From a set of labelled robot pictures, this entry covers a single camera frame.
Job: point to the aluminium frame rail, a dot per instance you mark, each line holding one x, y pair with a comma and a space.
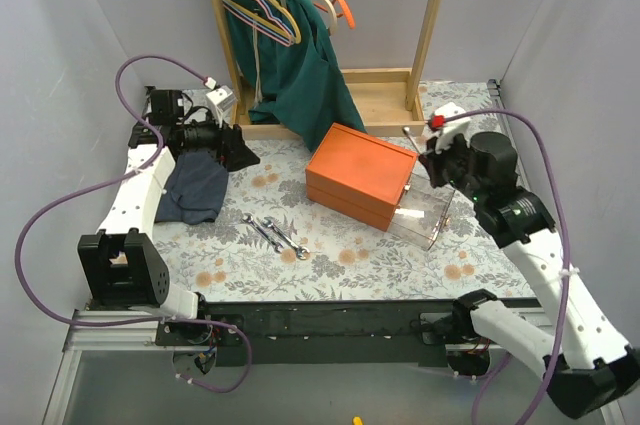
123, 337

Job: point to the steel ratchet wrench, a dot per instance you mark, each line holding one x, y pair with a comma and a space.
250, 220

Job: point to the orange drawer box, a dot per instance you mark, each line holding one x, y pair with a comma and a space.
359, 175

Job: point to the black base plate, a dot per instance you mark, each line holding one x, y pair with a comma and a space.
421, 332

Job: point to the wooden clothes rack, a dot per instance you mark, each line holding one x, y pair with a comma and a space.
387, 98

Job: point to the steel combination wrench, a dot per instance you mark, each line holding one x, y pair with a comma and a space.
420, 147

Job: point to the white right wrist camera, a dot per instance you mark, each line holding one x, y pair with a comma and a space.
445, 123

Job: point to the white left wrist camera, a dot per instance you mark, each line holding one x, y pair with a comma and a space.
221, 99

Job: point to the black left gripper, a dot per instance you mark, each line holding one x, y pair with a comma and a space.
226, 143

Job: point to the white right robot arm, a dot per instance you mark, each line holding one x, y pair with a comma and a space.
587, 362

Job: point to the clear plastic drawer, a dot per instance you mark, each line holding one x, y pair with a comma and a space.
421, 212

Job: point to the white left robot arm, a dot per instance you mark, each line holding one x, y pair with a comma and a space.
121, 264

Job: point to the yellow wire hanger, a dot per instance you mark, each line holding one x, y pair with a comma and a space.
257, 20

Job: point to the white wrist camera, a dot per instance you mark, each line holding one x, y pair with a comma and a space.
221, 99
445, 123

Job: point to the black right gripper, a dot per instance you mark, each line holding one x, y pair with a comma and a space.
439, 171

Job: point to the green shorts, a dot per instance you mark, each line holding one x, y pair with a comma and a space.
301, 87

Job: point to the steel open-end wrench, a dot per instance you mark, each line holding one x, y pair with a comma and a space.
301, 252

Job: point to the floral table mat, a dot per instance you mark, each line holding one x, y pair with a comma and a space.
227, 260

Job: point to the navy blue cloth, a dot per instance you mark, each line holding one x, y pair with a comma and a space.
195, 190

